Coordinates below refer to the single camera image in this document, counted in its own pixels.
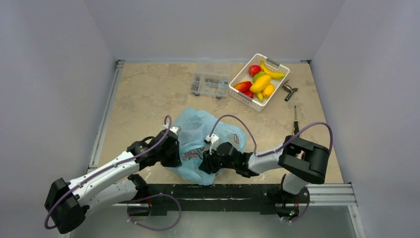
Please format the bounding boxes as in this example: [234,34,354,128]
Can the light blue plastic bag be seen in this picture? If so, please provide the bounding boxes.
[170,108,247,185]

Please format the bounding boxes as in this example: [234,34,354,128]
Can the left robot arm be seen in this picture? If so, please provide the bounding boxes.
[44,126,181,234]

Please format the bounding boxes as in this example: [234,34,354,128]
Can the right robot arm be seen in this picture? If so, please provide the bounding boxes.
[199,135,330,202]

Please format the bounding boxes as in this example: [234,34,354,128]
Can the red fake strawberry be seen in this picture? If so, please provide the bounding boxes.
[243,91,254,99]

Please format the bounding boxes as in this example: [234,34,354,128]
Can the small yellow fake banana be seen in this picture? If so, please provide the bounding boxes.
[256,92,264,102]

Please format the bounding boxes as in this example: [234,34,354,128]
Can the red orange fake mango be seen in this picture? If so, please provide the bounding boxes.
[234,81,253,93]

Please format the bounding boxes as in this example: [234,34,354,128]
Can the small yellow fake mango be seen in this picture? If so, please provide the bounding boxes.
[261,83,275,98]

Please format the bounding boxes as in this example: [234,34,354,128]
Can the large yellow fake mango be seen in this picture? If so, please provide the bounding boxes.
[250,74,271,93]

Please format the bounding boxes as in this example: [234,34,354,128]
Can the green fake mango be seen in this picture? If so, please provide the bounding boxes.
[253,71,266,83]

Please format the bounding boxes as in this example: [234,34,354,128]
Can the red fake apple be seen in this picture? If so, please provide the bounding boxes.
[248,64,262,77]

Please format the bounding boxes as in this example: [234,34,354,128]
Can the clear plastic screw box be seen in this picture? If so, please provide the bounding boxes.
[190,72,229,99]

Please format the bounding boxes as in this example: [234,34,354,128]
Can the black yellow screwdriver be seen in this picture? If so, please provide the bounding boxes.
[292,106,300,135]

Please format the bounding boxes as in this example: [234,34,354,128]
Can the grey metal tool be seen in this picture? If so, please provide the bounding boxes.
[282,80,299,102]

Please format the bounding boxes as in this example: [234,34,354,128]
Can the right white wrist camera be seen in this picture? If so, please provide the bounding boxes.
[204,134,219,155]

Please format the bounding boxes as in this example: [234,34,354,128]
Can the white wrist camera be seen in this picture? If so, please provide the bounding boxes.
[204,134,219,155]
[163,124,181,139]

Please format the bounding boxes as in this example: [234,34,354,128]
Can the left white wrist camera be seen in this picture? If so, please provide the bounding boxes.
[163,124,181,139]

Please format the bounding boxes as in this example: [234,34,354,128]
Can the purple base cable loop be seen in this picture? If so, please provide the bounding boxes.
[126,193,183,232]

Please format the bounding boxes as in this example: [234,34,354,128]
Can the black metal base rail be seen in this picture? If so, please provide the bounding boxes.
[123,184,311,218]

